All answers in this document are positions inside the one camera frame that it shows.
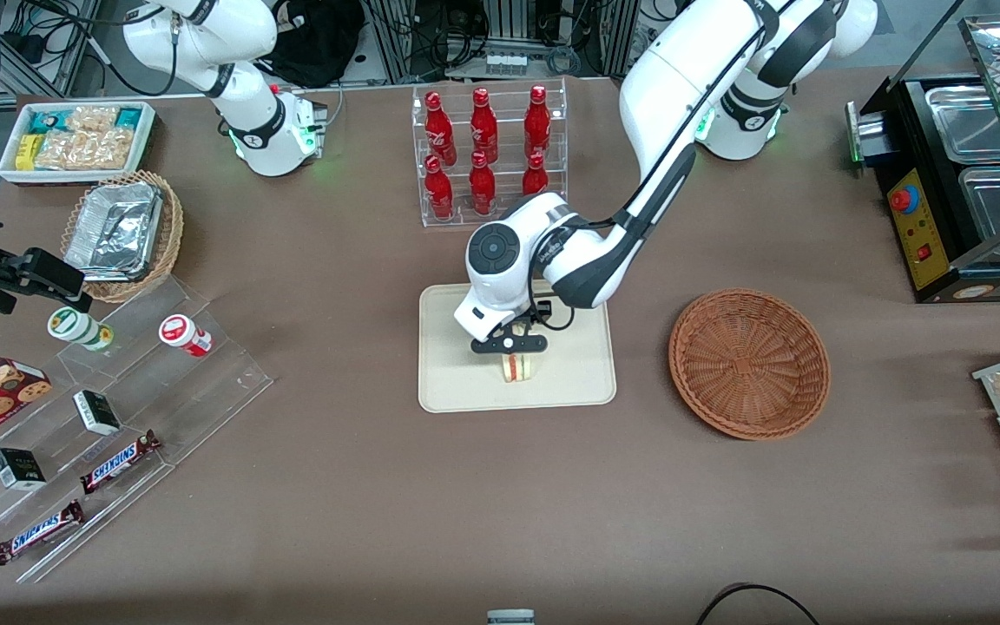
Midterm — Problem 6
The cream plastic tray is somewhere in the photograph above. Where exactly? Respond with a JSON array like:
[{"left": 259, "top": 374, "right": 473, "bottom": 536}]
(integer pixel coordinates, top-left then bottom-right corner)
[{"left": 418, "top": 282, "right": 618, "bottom": 415}]

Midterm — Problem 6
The small light wicker basket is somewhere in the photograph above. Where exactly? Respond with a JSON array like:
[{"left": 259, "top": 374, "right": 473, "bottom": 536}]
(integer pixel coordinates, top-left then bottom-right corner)
[{"left": 59, "top": 169, "right": 185, "bottom": 304}]

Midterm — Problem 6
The large brown wicker basket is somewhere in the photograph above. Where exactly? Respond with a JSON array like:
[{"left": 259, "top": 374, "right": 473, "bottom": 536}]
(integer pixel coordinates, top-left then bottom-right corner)
[{"left": 668, "top": 287, "right": 832, "bottom": 441}]

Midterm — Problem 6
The green lid sunflower jar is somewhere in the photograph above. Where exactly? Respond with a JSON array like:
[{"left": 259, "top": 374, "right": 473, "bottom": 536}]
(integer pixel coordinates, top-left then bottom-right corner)
[{"left": 46, "top": 306, "right": 115, "bottom": 352}]

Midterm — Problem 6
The aluminium foil container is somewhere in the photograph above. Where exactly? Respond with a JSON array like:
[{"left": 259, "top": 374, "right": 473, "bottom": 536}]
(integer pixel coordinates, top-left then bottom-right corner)
[{"left": 62, "top": 180, "right": 163, "bottom": 281}]

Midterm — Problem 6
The clear rice cracker packet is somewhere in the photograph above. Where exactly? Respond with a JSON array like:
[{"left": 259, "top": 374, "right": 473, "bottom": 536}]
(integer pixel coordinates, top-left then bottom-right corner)
[{"left": 35, "top": 105, "right": 135, "bottom": 171}]

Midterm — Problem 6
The red cola bottle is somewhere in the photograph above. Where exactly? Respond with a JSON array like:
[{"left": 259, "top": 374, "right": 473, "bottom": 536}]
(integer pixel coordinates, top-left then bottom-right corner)
[
  {"left": 424, "top": 90, "right": 457, "bottom": 168},
  {"left": 521, "top": 152, "right": 550, "bottom": 197},
  {"left": 470, "top": 87, "right": 499, "bottom": 165},
  {"left": 468, "top": 150, "right": 497, "bottom": 216},
  {"left": 523, "top": 84, "right": 552, "bottom": 160},
  {"left": 424, "top": 155, "right": 456, "bottom": 221}
]

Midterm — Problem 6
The clear acrylic bottle rack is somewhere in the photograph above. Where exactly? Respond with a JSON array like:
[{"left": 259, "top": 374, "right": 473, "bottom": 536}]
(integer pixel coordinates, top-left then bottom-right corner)
[{"left": 411, "top": 77, "right": 569, "bottom": 229}]

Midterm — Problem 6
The red lid snack jar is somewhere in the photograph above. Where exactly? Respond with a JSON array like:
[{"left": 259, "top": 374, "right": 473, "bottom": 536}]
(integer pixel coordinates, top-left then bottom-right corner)
[{"left": 158, "top": 313, "right": 214, "bottom": 359}]

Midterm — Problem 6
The small black carton box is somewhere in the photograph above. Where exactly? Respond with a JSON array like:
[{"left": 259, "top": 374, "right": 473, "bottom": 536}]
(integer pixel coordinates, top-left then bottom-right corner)
[
  {"left": 72, "top": 390, "right": 122, "bottom": 438},
  {"left": 0, "top": 446, "right": 48, "bottom": 492}
]

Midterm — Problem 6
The white plastic snack bin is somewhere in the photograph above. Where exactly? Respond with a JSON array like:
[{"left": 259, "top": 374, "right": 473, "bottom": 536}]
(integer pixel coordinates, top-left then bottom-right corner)
[{"left": 0, "top": 101, "right": 157, "bottom": 187}]

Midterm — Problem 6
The clear acrylic stepped shelf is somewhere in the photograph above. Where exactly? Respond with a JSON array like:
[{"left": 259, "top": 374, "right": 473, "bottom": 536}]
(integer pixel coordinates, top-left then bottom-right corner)
[{"left": 0, "top": 276, "right": 274, "bottom": 585}]

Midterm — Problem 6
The Snickers chocolate bar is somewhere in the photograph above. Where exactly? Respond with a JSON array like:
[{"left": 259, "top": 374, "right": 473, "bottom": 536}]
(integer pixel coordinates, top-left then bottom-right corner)
[
  {"left": 0, "top": 499, "right": 85, "bottom": 567},
  {"left": 80, "top": 429, "right": 162, "bottom": 496}
]

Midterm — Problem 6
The white power strip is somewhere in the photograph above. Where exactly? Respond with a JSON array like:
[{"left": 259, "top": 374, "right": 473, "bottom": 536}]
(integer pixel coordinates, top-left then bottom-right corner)
[{"left": 482, "top": 51, "right": 555, "bottom": 76}]

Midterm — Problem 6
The black bag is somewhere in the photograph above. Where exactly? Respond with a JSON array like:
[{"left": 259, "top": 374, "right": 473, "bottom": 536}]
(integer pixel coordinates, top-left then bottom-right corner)
[{"left": 267, "top": 0, "right": 367, "bottom": 89}]

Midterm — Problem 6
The black food warmer appliance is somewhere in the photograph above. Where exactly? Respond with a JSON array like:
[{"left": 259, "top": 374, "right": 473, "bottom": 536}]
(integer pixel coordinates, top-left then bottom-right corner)
[{"left": 845, "top": 0, "right": 1000, "bottom": 305}]

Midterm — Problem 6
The black cable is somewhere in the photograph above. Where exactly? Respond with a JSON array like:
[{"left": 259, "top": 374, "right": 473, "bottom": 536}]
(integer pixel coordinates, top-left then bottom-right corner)
[{"left": 694, "top": 582, "right": 823, "bottom": 625}]

